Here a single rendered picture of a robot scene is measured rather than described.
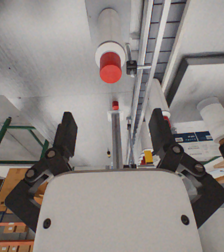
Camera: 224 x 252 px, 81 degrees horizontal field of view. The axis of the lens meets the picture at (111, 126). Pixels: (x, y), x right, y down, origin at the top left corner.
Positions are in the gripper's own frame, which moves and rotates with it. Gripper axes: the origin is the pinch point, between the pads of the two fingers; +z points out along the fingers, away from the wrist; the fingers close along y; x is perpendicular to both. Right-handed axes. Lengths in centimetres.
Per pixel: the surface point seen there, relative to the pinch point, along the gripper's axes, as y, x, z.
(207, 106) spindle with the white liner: 40, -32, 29
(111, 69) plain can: 0.1, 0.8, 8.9
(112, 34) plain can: 0.5, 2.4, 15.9
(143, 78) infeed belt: 11.8, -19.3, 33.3
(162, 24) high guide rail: 11.3, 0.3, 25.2
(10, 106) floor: -145, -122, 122
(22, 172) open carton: -115, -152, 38
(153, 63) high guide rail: 11.3, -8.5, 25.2
